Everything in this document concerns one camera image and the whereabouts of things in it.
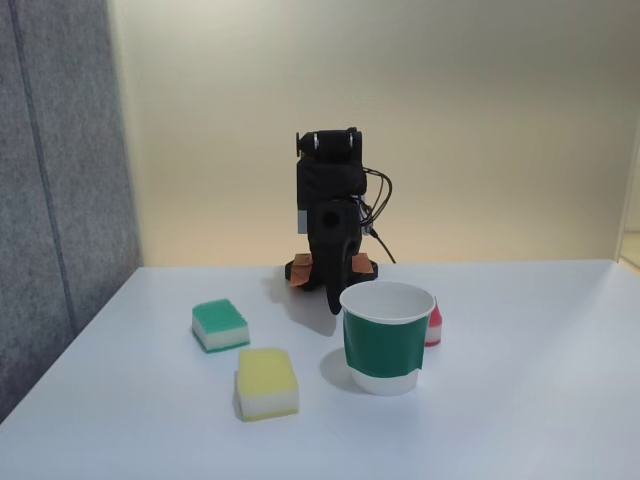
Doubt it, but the red and white sponge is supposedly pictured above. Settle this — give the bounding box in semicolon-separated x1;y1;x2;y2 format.
423;295;445;347

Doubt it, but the white paper cup green band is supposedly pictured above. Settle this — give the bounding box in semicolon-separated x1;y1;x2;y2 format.
338;282;436;398

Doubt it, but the green and white sponge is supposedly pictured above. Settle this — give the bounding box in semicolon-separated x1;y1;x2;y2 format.
191;298;251;355

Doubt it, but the yellow and white sponge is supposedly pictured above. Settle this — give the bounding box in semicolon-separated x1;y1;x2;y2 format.
234;347;301;423

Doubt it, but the grey felt partition panel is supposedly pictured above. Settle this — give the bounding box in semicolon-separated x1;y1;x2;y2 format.
0;0;145;427

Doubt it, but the black power cable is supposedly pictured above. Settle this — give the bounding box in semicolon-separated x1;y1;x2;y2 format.
368;227;398;265

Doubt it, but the thin black wire loop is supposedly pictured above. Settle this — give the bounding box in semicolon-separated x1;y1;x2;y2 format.
360;167;395;229

